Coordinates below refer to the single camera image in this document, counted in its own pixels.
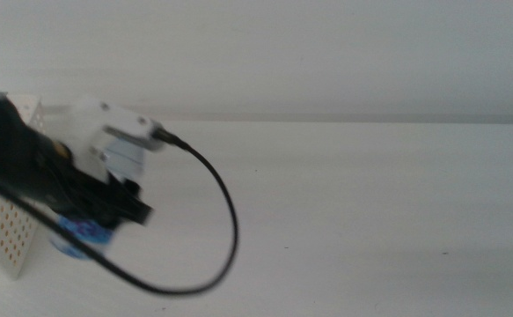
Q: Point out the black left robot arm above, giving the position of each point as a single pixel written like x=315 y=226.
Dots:
x=5 y=154

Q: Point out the clear water bottle blue cap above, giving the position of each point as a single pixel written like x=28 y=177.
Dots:
x=84 y=235

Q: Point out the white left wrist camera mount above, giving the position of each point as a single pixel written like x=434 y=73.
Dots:
x=119 y=132

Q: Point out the white perforated plastic basket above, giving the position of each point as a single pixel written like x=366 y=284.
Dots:
x=5 y=238

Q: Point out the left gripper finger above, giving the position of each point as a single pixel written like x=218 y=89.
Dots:
x=137 y=213

